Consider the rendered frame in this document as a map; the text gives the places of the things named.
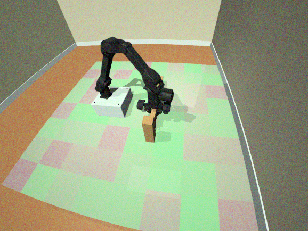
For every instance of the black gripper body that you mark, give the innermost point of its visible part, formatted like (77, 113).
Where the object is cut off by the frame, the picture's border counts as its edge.
(153, 104)

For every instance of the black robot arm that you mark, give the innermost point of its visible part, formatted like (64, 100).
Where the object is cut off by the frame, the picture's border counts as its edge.
(150, 77)

